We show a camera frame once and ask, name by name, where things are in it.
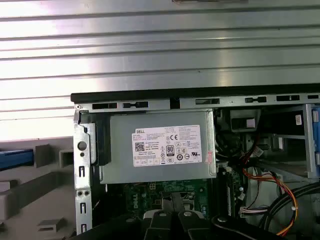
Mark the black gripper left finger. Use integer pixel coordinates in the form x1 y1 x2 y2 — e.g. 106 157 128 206
72 191 179 240

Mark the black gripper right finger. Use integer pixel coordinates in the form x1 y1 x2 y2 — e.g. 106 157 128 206
172 191 277 240

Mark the hard disk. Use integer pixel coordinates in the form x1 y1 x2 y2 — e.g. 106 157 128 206
0 149 35 171

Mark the green motherboard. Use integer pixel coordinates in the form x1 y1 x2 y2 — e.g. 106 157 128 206
107 178 248 226

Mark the black RAM stick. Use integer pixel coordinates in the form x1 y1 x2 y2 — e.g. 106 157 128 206
224 172 237 217

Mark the grey power supply unit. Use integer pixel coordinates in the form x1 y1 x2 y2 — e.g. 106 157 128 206
99 109 217 185

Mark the grey parts rack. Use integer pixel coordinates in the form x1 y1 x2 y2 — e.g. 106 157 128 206
0 136 78 240

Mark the black PC case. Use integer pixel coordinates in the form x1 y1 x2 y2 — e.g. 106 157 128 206
70 86 320 240

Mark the silver optical drive cage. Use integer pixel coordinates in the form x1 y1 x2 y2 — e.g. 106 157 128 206
259 103 320 180

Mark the grey thin wire bundle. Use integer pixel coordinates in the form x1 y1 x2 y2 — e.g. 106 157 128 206
239 203 272 220

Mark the orange yellow wire bundle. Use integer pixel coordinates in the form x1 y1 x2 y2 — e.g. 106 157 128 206
242 167 300 237

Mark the black cable bundle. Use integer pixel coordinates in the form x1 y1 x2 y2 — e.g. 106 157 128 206
262 183 320 240

